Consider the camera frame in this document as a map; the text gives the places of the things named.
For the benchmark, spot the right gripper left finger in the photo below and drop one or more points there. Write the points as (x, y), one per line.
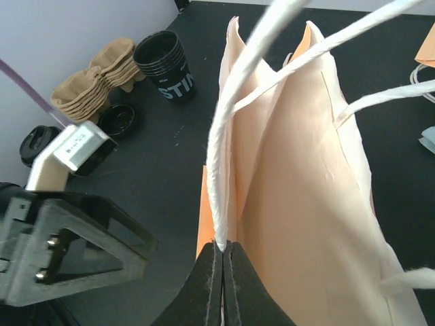
(199, 300)

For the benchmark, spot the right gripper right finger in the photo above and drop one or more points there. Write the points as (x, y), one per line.
(246, 301)

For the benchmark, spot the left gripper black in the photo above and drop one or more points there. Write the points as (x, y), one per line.
(37, 229)

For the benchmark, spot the orange paper bag white handles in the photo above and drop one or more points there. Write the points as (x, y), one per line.
(288, 179)

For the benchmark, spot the black cup lid stack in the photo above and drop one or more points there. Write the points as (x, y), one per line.
(35, 142)

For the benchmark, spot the pulp cup carrier stack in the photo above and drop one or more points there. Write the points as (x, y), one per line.
(85, 95)

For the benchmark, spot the black paper cup stack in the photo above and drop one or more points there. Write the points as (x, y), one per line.
(161, 58)

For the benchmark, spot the light blue paper bag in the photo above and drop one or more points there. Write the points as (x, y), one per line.
(427, 139)

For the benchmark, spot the orange paper bag stack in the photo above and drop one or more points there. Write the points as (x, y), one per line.
(424, 57)

